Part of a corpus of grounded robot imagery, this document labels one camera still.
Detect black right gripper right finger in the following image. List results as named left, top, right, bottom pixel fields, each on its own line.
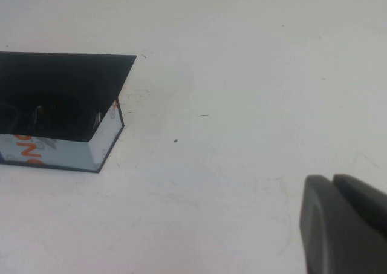
left=331, top=173, right=387, bottom=274

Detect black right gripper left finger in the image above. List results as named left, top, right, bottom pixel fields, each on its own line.
left=298, top=174, right=360, bottom=274

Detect black glasses case printed sides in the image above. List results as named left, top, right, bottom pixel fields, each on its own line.
left=0, top=51, right=137, bottom=174

